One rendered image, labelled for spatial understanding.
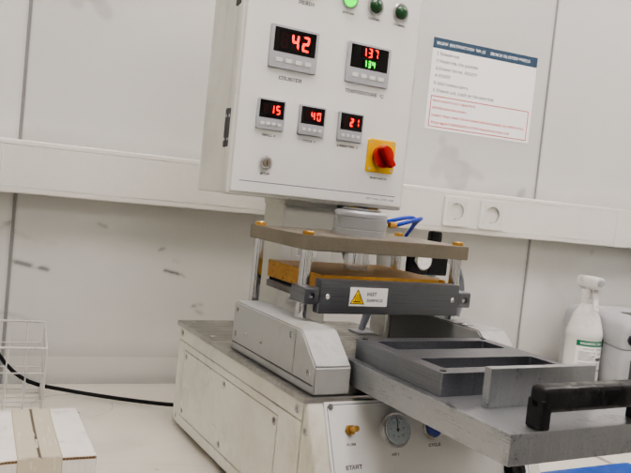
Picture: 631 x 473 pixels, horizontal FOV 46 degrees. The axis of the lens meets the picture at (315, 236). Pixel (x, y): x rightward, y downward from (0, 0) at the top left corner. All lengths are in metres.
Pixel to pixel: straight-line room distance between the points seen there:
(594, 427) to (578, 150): 1.32
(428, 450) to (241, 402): 0.26
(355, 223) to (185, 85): 0.62
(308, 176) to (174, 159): 0.38
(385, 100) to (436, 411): 0.64
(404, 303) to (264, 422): 0.25
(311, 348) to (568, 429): 0.31
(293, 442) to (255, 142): 0.47
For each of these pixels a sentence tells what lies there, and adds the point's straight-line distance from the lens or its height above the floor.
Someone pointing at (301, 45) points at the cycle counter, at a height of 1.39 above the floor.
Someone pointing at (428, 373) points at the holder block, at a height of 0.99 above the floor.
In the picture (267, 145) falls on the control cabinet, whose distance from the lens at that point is 1.15.
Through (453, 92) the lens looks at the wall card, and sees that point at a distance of 1.79.
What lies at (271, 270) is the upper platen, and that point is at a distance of 1.11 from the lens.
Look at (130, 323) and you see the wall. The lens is 1.55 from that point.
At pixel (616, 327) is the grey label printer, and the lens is 1.81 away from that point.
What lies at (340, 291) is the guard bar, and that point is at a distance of 0.96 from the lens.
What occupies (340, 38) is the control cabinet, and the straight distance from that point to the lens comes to 1.23.
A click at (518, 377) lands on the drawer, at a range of 0.78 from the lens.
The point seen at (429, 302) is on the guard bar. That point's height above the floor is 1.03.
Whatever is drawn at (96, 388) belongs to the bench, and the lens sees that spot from 1.51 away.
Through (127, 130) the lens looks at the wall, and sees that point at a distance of 1.52.
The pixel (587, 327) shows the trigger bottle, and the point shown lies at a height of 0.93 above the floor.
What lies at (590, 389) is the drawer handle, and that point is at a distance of 0.75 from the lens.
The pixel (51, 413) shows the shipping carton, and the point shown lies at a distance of 1.06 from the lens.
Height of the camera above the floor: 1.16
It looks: 3 degrees down
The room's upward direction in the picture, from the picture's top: 6 degrees clockwise
